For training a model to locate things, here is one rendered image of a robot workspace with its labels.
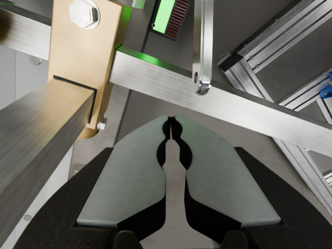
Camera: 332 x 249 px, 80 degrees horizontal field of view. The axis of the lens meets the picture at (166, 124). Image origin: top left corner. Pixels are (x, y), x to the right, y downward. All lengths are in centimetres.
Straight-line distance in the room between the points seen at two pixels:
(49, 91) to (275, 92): 93
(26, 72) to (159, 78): 37
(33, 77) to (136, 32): 26
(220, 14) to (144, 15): 76
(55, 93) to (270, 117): 20
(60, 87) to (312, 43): 95
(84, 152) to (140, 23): 28
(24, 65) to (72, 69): 33
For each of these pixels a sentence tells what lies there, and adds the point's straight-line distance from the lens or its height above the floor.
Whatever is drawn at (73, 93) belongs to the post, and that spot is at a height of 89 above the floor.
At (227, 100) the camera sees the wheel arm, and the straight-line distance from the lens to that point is 21.
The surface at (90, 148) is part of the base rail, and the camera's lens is 45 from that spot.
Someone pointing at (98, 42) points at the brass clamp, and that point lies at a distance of 18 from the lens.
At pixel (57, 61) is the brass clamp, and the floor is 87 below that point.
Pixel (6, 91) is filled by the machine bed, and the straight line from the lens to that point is 53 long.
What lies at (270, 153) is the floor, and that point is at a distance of 149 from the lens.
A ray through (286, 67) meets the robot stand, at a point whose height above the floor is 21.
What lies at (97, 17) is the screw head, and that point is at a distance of 18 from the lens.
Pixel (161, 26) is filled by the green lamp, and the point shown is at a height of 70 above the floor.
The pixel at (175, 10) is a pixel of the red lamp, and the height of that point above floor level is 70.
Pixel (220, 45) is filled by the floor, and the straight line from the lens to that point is 108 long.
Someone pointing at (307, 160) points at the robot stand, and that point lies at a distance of 131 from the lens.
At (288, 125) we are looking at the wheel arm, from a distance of 25.
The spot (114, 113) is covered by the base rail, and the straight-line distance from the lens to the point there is 39.
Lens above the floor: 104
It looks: 61 degrees down
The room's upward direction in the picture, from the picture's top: 179 degrees clockwise
